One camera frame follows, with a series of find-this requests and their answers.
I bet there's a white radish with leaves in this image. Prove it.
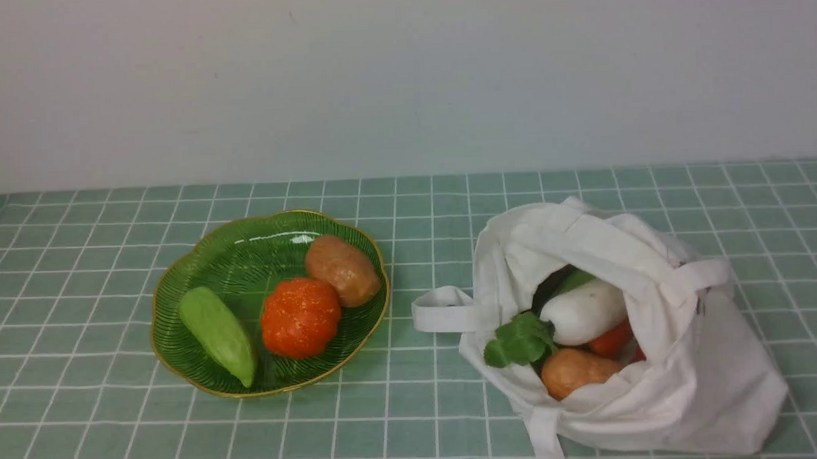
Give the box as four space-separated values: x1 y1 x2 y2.
484 265 627 368

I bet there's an orange toy pumpkin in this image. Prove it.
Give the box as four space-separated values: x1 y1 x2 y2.
260 276 342 360

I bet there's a brown potato in bowl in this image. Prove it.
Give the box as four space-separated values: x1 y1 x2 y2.
304 235 382 307

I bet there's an orange carrot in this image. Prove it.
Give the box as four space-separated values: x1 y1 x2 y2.
587 318 634 360

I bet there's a brown potato in bag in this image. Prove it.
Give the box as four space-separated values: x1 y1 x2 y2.
540 348 623 401

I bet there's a red pepper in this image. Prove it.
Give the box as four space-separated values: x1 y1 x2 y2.
629 346 647 364

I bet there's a green glass ribbed bowl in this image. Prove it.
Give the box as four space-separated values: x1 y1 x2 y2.
150 209 391 399

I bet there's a white cloth tote bag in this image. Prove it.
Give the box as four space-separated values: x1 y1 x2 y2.
411 197 788 459

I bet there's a green checked tablecloth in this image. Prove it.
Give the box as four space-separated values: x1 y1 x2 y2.
0 158 817 459

